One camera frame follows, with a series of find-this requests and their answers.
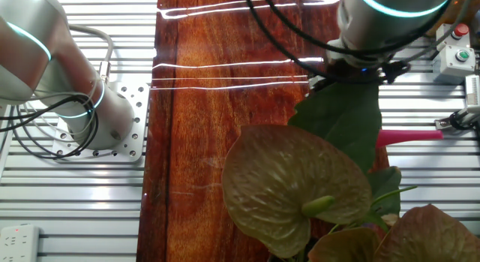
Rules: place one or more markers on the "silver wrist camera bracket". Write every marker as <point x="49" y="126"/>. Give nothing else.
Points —
<point x="315" y="82"/>

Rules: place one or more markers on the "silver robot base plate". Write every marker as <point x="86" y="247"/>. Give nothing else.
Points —
<point x="133" y="119"/>

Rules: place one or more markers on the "potted green leafy plant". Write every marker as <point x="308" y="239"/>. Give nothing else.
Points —
<point x="292" y="179"/>

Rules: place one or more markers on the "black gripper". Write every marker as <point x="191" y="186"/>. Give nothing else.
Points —
<point x="348" y="73"/>

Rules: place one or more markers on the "white power strip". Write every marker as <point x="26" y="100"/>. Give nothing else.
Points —
<point x="18" y="243"/>

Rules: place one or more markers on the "pink plastic watering can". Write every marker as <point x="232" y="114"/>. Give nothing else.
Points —
<point x="408" y="136"/>

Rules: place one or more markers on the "glossy wood grain board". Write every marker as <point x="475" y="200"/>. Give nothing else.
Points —
<point x="210" y="123"/>

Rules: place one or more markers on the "silver ribbed depth camera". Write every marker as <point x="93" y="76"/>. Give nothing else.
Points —
<point x="473" y="91"/>

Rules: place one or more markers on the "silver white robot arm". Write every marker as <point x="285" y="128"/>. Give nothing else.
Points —
<point x="37" y="40"/>

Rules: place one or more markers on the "aluminium camera mount bar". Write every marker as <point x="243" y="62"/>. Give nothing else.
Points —
<point x="444" y="123"/>

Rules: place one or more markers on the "grey box with red button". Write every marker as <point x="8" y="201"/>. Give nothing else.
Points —
<point x="459" y="31"/>

